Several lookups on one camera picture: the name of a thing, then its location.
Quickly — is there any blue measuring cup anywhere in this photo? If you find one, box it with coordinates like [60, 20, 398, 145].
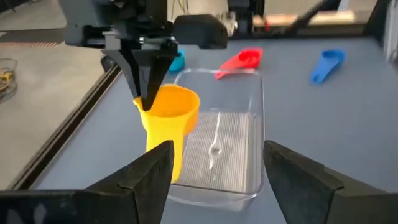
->
[310, 48, 346, 85]

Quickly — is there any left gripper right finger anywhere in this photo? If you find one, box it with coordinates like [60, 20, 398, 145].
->
[263, 140, 398, 224]

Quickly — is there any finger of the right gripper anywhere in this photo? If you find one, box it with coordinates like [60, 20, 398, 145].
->
[133, 49, 177, 111]
[101, 49, 141, 98]

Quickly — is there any clear plastic basket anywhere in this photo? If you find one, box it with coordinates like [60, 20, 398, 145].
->
[167, 67, 266, 212]

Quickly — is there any grey table mat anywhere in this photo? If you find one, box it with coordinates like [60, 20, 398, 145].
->
[30, 35, 398, 224]

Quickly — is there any red measuring cup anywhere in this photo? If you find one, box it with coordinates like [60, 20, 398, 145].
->
[214, 47, 264, 80]

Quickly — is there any teal measuring cup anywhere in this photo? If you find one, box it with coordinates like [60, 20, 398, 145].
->
[169, 49, 186, 73]

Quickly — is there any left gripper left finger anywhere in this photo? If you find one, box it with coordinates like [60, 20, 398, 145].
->
[0, 139, 175, 224]

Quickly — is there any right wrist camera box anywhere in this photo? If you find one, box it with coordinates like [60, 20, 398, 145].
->
[173, 14, 229, 50]

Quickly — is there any yellow measuring cup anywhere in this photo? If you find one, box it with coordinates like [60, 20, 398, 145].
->
[132, 83, 201, 184]

